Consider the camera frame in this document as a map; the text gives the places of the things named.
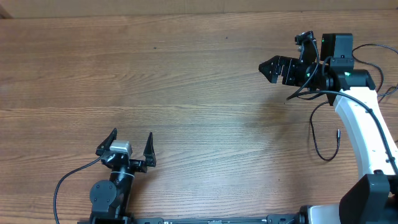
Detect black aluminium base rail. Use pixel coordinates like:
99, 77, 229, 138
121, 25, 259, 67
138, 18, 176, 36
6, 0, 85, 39
78, 213, 309, 224

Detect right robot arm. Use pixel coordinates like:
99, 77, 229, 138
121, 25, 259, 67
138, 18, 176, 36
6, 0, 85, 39
259, 31, 397, 223

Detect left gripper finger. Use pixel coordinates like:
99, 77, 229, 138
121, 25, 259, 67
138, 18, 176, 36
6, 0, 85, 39
143, 132, 156, 167
96, 128, 118, 154

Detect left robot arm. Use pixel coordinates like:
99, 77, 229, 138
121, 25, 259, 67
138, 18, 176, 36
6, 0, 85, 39
89, 129, 157, 223

